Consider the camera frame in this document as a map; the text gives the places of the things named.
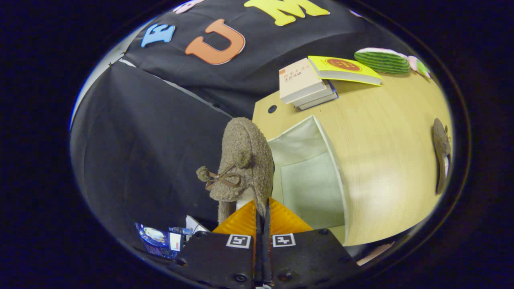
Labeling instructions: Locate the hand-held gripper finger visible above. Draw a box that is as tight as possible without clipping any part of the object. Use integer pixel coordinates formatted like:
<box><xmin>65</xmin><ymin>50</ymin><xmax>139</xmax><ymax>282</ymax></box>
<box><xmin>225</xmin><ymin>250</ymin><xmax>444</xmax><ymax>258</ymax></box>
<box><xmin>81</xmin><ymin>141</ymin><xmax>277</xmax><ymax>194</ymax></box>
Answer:
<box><xmin>175</xmin><ymin>199</ymin><xmax>262</xmax><ymax>289</ymax></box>
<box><xmin>262</xmin><ymin>197</ymin><xmax>360</xmax><ymax>289</ymax></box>

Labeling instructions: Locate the pale green fabric storage box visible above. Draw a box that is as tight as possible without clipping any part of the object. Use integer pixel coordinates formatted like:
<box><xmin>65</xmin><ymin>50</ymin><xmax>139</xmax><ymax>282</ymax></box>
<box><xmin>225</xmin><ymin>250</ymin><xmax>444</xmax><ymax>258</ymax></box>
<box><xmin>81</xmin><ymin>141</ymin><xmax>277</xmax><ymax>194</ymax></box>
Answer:
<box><xmin>267</xmin><ymin>115</ymin><xmax>348</xmax><ymax>244</ymax></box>

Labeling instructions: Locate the brown fuzzy shoe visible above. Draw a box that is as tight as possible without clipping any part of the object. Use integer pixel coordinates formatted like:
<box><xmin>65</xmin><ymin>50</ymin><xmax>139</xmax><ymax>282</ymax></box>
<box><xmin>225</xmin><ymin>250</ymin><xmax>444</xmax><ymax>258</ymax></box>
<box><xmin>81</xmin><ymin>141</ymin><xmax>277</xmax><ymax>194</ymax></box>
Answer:
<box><xmin>432</xmin><ymin>118</ymin><xmax>453</xmax><ymax>195</ymax></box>
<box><xmin>196</xmin><ymin>117</ymin><xmax>276</xmax><ymax>225</ymax></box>

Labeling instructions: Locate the open laptop with blue screen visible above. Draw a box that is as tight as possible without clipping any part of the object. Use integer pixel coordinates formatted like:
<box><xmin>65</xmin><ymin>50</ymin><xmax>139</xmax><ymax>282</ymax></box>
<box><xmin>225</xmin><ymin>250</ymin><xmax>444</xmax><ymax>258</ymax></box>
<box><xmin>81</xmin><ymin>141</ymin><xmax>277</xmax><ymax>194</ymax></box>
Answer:
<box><xmin>135</xmin><ymin>222</ymin><xmax>184</xmax><ymax>260</ymax></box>

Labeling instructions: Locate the white flat board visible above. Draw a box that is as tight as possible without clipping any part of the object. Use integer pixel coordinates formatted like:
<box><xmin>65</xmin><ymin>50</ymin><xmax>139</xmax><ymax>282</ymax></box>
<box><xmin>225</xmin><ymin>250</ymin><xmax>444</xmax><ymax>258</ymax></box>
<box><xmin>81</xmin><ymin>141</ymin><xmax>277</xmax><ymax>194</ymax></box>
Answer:
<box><xmin>185</xmin><ymin>215</ymin><xmax>210</xmax><ymax>234</ymax></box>

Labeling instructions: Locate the black backdrop cloth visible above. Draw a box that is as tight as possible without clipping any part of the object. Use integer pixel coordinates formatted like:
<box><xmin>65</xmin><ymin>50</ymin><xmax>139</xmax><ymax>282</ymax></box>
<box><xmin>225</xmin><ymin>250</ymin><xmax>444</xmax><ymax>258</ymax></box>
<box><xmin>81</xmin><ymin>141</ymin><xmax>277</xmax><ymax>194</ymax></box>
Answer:
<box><xmin>70</xmin><ymin>0</ymin><xmax>407</xmax><ymax>258</ymax></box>

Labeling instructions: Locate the white cover book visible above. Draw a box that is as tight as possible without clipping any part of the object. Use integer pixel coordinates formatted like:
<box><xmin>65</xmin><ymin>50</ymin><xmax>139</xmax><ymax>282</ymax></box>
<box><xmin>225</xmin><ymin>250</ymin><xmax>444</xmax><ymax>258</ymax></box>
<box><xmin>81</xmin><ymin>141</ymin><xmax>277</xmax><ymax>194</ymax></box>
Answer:
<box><xmin>292</xmin><ymin>82</ymin><xmax>335</xmax><ymax>108</ymax></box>

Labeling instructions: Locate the beige cover book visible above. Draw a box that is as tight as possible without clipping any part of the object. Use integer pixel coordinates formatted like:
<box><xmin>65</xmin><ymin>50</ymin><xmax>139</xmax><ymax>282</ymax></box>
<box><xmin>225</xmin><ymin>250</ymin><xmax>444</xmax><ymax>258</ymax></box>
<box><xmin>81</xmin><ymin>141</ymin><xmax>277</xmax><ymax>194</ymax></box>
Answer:
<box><xmin>279</xmin><ymin>58</ymin><xmax>328</xmax><ymax>105</ymax></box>

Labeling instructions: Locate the yellow book with red seal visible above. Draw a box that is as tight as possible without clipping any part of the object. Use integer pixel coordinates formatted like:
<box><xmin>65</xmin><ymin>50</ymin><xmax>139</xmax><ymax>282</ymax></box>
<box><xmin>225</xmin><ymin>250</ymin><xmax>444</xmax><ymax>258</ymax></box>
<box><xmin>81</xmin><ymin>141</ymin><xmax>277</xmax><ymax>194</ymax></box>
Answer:
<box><xmin>308</xmin><ymin>55</ymin><xmax>383</xmax><ymax>87</ymax></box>

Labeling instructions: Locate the watermelon slice plush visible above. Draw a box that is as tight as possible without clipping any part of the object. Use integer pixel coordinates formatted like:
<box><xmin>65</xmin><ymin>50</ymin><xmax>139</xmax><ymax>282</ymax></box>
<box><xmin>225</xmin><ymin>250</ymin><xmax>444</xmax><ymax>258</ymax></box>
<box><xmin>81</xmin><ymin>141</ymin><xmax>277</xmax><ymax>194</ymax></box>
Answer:
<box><xmin>354</xmin><ymin>47</ymin><xmax>411</xmax><ymax>75</ymax></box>

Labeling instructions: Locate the pink and green plush toy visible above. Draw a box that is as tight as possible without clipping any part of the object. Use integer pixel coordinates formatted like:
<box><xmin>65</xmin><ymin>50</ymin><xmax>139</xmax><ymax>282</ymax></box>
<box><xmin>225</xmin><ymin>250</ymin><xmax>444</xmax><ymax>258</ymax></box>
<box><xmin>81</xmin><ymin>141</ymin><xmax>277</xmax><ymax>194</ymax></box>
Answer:
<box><xmin>407</xmin><ymin>55</ymin><xmax>431</xmax><ymax>79</ymax></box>

